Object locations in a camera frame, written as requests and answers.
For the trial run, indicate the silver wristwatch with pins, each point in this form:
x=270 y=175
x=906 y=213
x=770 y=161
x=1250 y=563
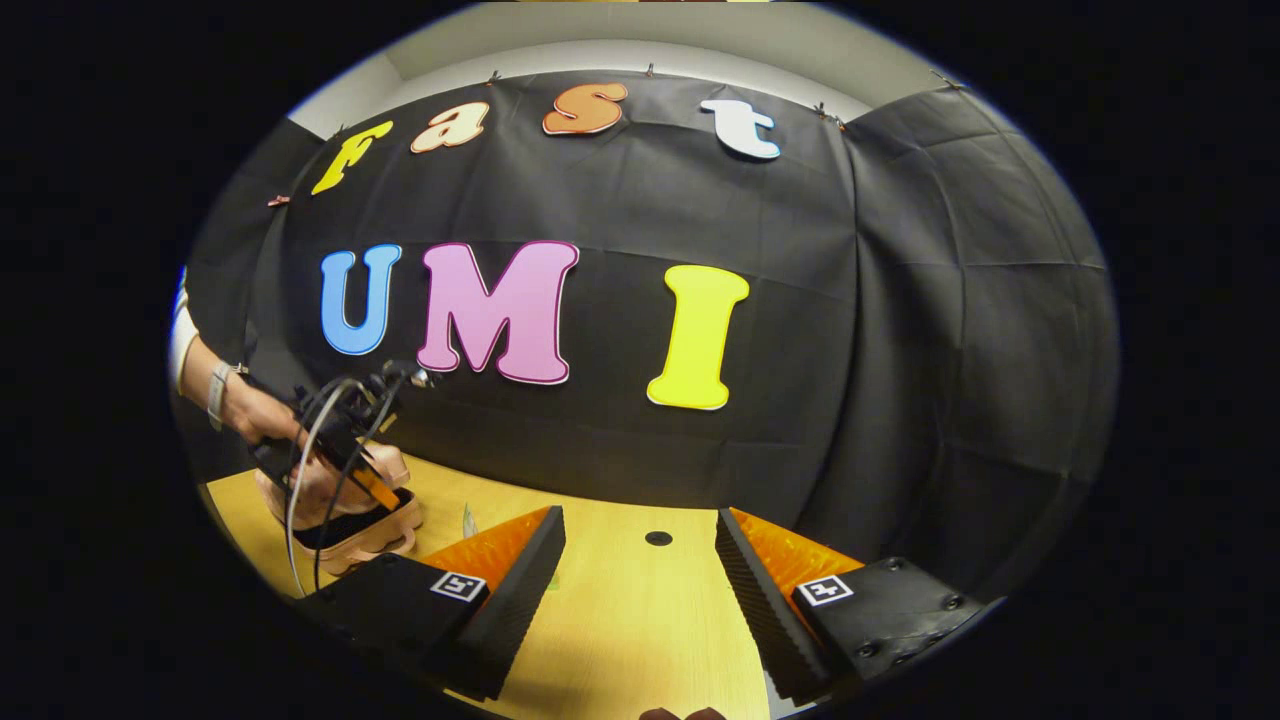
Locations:
x=217 y=395

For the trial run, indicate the pink suitcase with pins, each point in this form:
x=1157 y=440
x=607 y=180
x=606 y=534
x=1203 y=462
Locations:
x=395 y=530

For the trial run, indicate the black backdrop cloth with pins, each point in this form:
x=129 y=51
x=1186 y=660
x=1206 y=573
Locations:
x=900 y=350

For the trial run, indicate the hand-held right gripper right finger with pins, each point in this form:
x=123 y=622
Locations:
x=750 y=610

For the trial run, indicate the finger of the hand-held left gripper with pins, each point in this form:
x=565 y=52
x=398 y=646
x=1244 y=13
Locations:
x=378 y=490

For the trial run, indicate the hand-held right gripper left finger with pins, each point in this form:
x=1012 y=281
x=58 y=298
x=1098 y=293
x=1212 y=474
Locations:
x=520 y=600

